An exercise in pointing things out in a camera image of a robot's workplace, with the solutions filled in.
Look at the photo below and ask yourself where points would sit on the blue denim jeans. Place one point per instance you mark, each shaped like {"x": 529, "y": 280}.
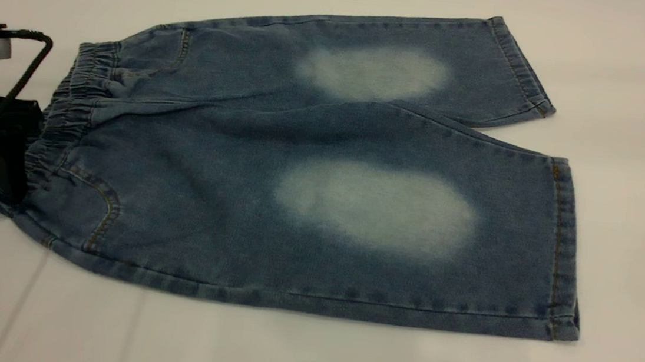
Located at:
{"x": 238, "y": 196}

